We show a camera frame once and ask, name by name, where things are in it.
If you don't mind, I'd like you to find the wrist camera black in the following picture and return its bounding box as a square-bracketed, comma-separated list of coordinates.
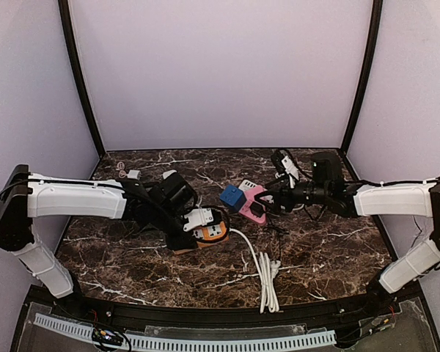
[310, 151, 344, 183]
[159, 170, 198, 214]

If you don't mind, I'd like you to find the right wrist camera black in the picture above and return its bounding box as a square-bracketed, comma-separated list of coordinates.
[310, 151, 344, 183]

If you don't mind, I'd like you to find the black adapter thin cable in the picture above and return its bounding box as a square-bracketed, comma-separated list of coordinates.
[265, 223, 289, 265]

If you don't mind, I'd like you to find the white USB charger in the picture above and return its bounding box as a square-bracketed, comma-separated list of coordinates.
[126, 169, 141, 180]

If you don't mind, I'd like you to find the black frame post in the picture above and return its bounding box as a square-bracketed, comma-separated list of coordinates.
[339, 0, 384, 155]
[57, 0, 106, 159]

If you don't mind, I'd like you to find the pink triangular power strip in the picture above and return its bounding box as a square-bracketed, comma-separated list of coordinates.
[239, 186, 267, 226]

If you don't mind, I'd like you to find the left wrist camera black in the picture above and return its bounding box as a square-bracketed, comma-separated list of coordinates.
[159, 170, 198, 214]

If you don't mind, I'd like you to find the black TP-Link adapter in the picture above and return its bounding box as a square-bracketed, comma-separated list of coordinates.
[249, 202, 265, 218]

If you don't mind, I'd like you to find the orange power strip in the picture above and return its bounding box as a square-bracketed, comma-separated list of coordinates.
[174, 221, 229, 254]

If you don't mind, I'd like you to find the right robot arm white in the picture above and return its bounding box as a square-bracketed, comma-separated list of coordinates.
[254, 148, 440, 296]

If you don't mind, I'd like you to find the white power strip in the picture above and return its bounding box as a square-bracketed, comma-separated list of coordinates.
[238, 179, 257, 192]

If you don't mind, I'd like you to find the blue cube socket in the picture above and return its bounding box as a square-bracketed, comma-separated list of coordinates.
[219, 184, 246, 213]

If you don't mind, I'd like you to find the black frame right post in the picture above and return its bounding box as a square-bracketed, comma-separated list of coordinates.
[339, 0, 384, 155]

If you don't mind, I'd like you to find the black frame left post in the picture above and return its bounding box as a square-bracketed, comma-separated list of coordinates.
[57, 0, 106, 159]

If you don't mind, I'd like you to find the white slotted cable duct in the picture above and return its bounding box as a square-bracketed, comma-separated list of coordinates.
[34, 312, 337, 352]

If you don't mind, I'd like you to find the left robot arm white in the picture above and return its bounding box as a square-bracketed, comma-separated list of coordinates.
[0, 164, 230, 299]

